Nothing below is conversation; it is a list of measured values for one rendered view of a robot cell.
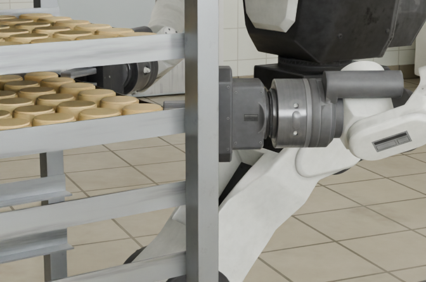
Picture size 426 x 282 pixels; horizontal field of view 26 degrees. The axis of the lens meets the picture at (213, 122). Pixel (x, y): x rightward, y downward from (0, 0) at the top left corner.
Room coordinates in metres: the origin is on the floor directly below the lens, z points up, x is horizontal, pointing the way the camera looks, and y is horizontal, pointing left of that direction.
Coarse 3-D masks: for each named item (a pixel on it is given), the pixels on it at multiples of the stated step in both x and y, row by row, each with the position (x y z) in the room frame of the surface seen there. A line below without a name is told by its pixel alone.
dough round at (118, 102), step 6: (114, 96) 1.18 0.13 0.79; (120, 96) 1.18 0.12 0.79; (126, 96) 1.18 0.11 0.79; (102, 102) 1.15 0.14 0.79; (108, 102) 1.14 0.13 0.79; (114, 102) 1.14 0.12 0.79; (120, 102) 1.14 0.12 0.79; (126, 102) 1.14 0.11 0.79; (132, 102) 1.15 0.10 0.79; (138, 102) 1.16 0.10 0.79; (114, 108) 1.14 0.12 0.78; (120, 108) 1.14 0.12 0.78
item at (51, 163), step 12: (36, 0) 1.44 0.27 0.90; (48, 0) 1.44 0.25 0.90; (48, 156) 1.43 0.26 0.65; (60, 156) 1.44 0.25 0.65; (48, 168) 1.43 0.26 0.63; (60, 168) 1.44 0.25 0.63; (60, 252) 1.44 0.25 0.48; (48, 264) 1.44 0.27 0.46; (60, 264) 1.44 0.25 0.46; (48, 276) 1.44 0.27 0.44; (60, 276) 1.44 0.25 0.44
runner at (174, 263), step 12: (180, 252) 1.08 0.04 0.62; (132, 264) 1.04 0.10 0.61; (144, 264) 1.05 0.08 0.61; (156, 264) 1.06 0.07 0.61; (168, 264) 1.07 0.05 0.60; (180, 264) 1.08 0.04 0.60; (72, 276) 1.00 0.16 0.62; (84, 276) 1.00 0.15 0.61; (96, 276) 1.01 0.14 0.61; (108, 276) 1.02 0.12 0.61; (120, 276) 1.03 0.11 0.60; (132, 276) 1.04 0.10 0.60; (144, 276) 1.05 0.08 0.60; (156, 276) 1.06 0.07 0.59; (168, 276) 1.07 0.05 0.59
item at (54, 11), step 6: (0, 12) 1.39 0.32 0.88; (6, 12) 1.40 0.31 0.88; (12, 12) 1.40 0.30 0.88; (18, 12) 1.41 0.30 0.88; (24, 12) 1.41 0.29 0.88; (30, 12) 1.42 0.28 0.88; (36, 12) 1.42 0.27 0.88; (42, 12) 1.43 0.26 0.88; (48, 12) 1.43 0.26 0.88; (54, 12) 1.44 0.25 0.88
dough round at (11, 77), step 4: (0, 76) 1.35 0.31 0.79; (4, 76) 1.35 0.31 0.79; (8, 76) 1.35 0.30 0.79; (12, 76) 1.35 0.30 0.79; (16, 76) 1.35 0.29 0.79; (20, 76) 1.35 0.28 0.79; (0, 80) 1.32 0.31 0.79; (4, 80) 1.32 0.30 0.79; (8, 80) 1.32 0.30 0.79; (12, 80) 1.32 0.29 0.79; (0, 84) 1.31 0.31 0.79; (0, 88) 1.31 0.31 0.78
